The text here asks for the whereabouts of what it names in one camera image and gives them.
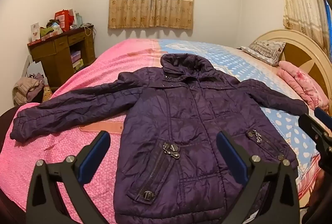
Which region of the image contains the purple quilted jacket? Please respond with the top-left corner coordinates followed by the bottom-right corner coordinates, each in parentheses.
top-left (10, 53), bottom-right (309, 224)

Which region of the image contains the grey patterned pillow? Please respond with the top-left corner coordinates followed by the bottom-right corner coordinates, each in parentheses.
top-left (239, 40), bottom-right (286, 66)

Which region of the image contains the white printed box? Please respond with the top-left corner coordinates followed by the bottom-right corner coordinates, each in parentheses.
top-left (30, 22), bottom-right (41, 42)

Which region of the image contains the pink folded blanket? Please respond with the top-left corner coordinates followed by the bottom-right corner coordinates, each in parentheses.
top-left (276, 60), bottom-right (329, 110)

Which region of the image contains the yellow patterned bag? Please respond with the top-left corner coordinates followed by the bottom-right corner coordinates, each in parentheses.
top-left (41, 86), bottom-right (54, 103)

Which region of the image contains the pink box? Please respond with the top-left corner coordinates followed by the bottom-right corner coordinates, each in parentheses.
top-left (71, 50), bottom-right (84, 69)

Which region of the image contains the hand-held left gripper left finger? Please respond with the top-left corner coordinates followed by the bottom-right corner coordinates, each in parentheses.
top-left (25, 131), bottom-right (111, 224)

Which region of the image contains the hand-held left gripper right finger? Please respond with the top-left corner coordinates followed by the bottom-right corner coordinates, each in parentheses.
top-left (216, 131), bottom-right (301, 224)

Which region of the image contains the person's right forearm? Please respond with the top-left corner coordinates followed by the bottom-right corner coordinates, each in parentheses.
top-left (302, 168), bottom-right (332, 224)

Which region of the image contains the pile of clothes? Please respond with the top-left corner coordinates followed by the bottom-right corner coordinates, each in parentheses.
top-left (12, 73), bottom-right (46, 106)

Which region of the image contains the green cloth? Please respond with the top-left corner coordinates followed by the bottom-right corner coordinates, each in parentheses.
top-left (39, 27), bottom-right (55, 37)

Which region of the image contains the bed with pink blue sheet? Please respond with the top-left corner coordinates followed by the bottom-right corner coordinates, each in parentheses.
top-left (0, 37), bottom-right (328, 224)

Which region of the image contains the brown wooden desk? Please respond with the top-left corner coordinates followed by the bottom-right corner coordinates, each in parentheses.
top-left (27, 26), bottom-right (97, 89)

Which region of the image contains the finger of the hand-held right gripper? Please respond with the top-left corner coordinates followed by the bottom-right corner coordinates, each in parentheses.
top-left (298, 113), bottom-right (332, 142)
top-left (314, 107), bottom-right (332, 126)

